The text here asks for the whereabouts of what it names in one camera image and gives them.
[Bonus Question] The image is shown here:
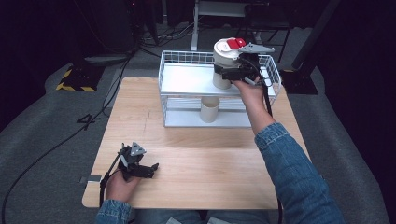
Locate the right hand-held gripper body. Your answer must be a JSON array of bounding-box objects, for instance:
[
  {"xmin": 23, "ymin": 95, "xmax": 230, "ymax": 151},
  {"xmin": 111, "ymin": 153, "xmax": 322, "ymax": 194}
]
[{"xmin": 231, "ymin": 42, "xmax": 276, "ymax": 87}]

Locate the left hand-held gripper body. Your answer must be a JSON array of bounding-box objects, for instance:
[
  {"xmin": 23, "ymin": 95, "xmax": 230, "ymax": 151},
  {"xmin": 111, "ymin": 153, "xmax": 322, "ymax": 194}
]
[{"xmin": 117, "ymin": 142, "xmax": 148, "ymax": 182}]

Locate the white cup with red lid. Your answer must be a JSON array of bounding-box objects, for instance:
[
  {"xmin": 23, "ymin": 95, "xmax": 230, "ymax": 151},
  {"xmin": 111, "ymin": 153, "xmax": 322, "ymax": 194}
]
[{"xmin": 212, "ymin": 37, "xmax": 248, "ymax": 91}]

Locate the white wire shelf rack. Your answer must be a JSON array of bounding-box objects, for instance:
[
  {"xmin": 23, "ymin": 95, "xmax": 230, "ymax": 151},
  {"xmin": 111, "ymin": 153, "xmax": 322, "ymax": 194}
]
[{"xmin": 158, "ymin": 50, "xmax": 283, "ymax": 130}]

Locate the small white paper cup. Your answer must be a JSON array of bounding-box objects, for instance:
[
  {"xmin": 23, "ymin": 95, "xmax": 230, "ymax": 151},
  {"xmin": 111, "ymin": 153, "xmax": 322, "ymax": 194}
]
[{"xmin": 199, "ymin": 96, "xmax": 221, "ymax": 124}]

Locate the person's right hand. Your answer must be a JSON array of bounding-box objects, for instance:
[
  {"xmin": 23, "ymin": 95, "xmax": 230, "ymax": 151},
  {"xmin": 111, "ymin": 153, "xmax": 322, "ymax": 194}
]
[{"xmin": 232, "ymin": 76, "xmax": 267, "ymax": 108}]

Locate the person's left hand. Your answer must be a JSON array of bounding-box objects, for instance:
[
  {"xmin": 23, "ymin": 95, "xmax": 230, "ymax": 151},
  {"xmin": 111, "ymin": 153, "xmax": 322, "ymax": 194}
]
[{"xmin": 106, "ymin": 170, "xmax": 142, "ymax": 203}]

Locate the grey tape strip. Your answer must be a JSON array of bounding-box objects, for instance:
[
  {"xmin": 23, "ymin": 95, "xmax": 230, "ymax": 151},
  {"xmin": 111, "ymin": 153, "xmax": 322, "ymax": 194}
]
[{"xmin": 78, "ymin": 175, "xmax": 103, "ymax": 185}]

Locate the black chair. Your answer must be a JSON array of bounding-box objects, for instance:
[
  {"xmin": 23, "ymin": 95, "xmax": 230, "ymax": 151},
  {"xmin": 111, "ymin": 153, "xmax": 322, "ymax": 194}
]
[{"xmin": 233, "ymin": 2, "xmax": 294, "ymax": 63}]

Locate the black yellow striped stand base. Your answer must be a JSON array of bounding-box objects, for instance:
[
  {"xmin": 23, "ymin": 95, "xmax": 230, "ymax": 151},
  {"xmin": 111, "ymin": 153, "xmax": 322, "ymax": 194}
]
[{"xmin": 55, "ymin": 63, "xmax": 106, "ymax": 93}]

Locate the left hand-held gripper cable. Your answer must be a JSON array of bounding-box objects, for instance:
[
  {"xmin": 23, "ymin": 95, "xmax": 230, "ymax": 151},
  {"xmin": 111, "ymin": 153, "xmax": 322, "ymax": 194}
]
[{"xmin": 98, "ymin": 153, "xmax": 123, "ymax": 208}]

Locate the hand-held gripper cable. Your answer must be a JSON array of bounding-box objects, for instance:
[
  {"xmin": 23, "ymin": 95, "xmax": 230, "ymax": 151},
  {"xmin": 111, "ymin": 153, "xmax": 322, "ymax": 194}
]
[
  {"xmin": 261, "ymin": 74, "xmax": 284, "ymax": 224},
  {"xmin": 98, "ymin": 153, "xmax": 123, "ymax": 208}
]

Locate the right hand-held gripper cable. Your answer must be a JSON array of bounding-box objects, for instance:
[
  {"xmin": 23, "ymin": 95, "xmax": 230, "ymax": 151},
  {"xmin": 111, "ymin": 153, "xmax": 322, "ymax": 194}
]
[{"xmin": 261, "ymin": 74, "xmax": 284, "ymax": 224}]

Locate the white desk frame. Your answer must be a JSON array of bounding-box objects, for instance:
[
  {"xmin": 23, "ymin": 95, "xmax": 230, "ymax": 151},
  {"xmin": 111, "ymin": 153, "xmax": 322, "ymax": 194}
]
[{"xmin": 190, "ymin": 0, "xmax": 269, "ymax": 55}]

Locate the black post with base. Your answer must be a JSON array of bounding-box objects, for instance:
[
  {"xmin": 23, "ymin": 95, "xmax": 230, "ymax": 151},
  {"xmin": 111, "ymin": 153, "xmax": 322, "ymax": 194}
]
[{"xmin": 279, "ymin": 0, "xmax": 342, "ymax": 95}]

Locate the bundle of floor cables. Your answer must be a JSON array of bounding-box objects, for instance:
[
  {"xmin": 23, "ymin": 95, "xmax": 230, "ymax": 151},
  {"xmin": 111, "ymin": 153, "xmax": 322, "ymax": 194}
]
[{"xmin": 136, "ymin": 18, "xmax": 200, "ymax": 49}]

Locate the thin black floor cable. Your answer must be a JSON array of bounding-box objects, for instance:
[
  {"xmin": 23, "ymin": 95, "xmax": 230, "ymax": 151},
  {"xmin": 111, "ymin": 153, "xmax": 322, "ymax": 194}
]
[{"xmin": 102, "ymin": 55, "xmax": 133, "ymax": 119}]

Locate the long black floor cable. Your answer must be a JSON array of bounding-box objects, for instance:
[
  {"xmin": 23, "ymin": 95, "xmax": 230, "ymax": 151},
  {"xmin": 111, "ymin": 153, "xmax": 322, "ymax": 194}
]
[{"xmin": 0, "ymin": 52, "xmax": 135, "ymax": 224}]

